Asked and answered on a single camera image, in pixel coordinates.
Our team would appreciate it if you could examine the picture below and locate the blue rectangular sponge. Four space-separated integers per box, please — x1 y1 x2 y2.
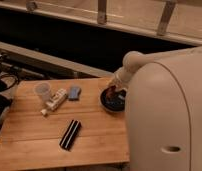
68 86 81 101

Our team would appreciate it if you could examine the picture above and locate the black white striped box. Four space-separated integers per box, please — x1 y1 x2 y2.
59 120 81 150

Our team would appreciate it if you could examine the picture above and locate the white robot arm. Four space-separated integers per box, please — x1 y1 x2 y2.
110 46 202 171

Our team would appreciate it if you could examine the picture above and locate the metal rail frame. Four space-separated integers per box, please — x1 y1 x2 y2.
0 0 202 46

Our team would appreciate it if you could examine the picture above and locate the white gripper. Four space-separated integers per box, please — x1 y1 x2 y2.
108 68 128 92

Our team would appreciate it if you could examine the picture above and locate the white plastic bottle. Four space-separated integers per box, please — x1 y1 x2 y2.
41 89 67 116

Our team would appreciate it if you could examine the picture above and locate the clear plastic cup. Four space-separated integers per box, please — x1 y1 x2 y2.
34 82 51 102

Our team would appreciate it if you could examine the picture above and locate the black cables and equipment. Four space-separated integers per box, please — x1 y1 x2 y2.
0 53 22 146

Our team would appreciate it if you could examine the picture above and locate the black ceramic bowl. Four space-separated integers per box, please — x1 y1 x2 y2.
100 87 126 112

